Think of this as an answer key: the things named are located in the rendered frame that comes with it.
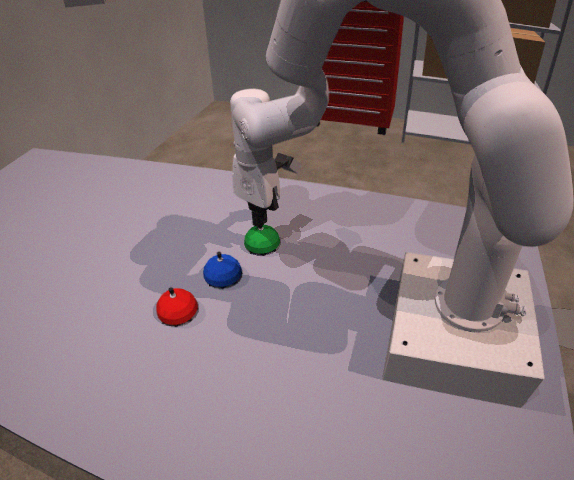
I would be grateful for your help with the red dome bell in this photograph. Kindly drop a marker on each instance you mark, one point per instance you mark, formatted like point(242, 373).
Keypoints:
point(176, 307)

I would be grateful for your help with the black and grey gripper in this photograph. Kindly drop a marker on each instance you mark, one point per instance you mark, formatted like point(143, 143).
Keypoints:
point(258, 184)

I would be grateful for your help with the blue bell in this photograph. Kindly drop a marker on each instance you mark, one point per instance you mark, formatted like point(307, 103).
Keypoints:
point(222, 270)

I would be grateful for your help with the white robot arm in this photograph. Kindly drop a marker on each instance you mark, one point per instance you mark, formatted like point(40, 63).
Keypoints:
point(522, 162)

